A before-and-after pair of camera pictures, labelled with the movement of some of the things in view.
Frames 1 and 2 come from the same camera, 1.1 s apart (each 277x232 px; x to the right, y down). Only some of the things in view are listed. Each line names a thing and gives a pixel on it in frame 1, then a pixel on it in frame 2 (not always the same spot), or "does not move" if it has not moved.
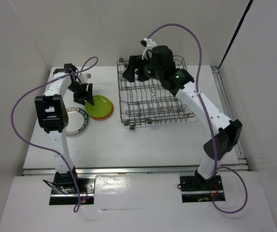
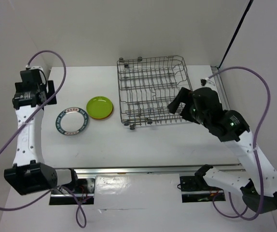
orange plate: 107,116 does not move
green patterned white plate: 78,119 does not move
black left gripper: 79,98 -> 50,88
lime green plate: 102,107 does not move
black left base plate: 70,195 does not move
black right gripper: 134,62 -> 184,95
